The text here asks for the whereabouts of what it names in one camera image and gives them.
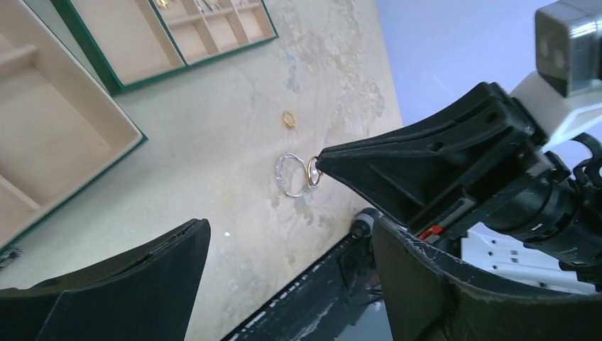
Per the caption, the gold earring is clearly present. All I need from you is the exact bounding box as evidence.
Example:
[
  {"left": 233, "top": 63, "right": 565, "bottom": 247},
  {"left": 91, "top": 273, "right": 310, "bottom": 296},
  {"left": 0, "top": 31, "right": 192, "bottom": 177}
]
[{"left": 155, "top": 0, "right": 170, "bottom": 9}]

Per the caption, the silver chain bracelet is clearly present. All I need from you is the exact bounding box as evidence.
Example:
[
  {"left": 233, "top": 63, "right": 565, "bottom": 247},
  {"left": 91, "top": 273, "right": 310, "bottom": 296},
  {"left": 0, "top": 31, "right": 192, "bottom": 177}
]
[{"left": 275, "top": 152, "right": 312, "bottom": 199}]

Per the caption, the green jewelry box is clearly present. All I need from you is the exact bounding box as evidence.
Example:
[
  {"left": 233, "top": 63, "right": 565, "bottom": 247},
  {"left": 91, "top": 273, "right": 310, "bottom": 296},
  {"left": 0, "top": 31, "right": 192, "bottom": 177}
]
[{"left": 1, "top": 1, "right": 146, "bottom": 247}]

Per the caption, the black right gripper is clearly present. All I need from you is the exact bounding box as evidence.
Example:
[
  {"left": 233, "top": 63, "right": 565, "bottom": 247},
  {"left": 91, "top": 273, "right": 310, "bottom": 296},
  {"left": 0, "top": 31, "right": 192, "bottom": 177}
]
[{"left": 448, "top": 134, "right": 601, "bottom": 285}]

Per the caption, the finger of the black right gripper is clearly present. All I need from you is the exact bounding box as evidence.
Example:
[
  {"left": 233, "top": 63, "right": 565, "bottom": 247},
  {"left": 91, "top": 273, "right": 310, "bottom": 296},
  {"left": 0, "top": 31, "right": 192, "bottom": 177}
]
[{"left": 316, "top": 82, "right": 548, "bottom": 234}]

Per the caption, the small earrings cluster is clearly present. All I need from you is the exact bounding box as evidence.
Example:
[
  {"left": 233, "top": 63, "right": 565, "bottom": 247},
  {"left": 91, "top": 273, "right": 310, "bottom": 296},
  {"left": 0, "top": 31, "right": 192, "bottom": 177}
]
[{"left": 194, "top": 0, "right": 224, "bottom": 13}]

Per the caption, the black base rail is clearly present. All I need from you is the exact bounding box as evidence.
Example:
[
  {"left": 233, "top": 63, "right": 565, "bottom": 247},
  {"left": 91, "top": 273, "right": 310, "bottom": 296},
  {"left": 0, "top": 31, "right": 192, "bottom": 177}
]
[{"left": 225, "top": 207, "right": 383, "bottom": 340}]

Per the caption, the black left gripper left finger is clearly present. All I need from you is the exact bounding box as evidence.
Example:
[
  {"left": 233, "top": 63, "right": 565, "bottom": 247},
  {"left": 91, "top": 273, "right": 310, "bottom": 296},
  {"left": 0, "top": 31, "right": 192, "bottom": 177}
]
[{"left": 1, "top": 219, "right": 211, "bottom": 340}]

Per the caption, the green jewelry tray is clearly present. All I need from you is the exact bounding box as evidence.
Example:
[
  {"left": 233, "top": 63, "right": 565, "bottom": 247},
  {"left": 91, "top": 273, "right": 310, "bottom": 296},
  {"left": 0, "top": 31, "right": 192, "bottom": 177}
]
[{"left": 52, "top": 0, "right": 279, "bottom": 95}]

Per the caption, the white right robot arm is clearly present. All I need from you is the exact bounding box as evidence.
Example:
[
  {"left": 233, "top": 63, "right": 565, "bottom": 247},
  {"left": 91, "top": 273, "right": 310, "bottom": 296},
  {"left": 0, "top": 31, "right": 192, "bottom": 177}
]
[{"left": 315, "top": 82, "right": 601, "bottom": 292}]

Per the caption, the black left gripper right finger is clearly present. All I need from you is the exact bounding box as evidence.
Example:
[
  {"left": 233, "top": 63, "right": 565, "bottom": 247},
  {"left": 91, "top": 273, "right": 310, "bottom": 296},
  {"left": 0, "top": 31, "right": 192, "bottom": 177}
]
[{"left": 372, "top": 218, "right": 601, "bottom": 340}]

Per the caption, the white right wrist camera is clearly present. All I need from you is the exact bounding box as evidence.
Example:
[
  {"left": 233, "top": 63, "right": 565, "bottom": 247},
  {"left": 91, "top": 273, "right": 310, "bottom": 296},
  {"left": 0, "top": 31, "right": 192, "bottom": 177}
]
[{"left": 510, "top": 1, "right": 601, "bottom": 148}]

